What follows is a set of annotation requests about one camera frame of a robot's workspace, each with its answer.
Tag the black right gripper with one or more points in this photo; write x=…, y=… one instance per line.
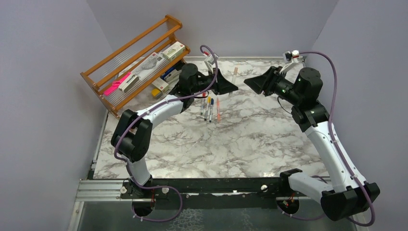
x=266, y=82

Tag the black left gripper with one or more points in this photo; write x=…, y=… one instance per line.
x=221, y=85

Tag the orange pen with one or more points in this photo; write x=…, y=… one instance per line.
x=218, y=110

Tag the white blue tip marker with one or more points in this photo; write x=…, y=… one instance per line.
x=211, y=113

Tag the white whiteboard marker pen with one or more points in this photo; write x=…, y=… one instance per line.
x=202, y=106

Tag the thin white black pen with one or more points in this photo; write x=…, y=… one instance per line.
x=206, y=111

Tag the clear white pen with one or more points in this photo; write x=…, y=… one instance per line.
x=234, y=77

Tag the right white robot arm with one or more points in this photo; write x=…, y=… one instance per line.
x=348, y=193

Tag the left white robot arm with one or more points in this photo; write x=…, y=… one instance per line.
x=132, y=135

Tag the blue grey stapler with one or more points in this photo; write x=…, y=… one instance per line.
x=172, y=73

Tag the green white deli box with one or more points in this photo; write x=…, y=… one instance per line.
x=175, y=50

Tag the beige deli staples box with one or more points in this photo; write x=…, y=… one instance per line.
x=161, y=85

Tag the yellow grey eraser block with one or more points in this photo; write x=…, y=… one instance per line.
x=156, y=93

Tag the long white printed box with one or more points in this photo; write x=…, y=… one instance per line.
x=148, y=66

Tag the wooden shelf rack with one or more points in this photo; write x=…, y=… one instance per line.
x=131, y=56

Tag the pink highlighter marker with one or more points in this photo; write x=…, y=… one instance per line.
x=115, y=85

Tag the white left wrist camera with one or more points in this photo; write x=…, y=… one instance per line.
x=209, y=61

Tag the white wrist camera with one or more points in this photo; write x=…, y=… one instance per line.
x=209, y=61
x=292, y=58

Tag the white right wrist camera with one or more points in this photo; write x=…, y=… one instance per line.
x=292, y=58

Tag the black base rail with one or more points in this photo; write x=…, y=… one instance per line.
x=207, y=193

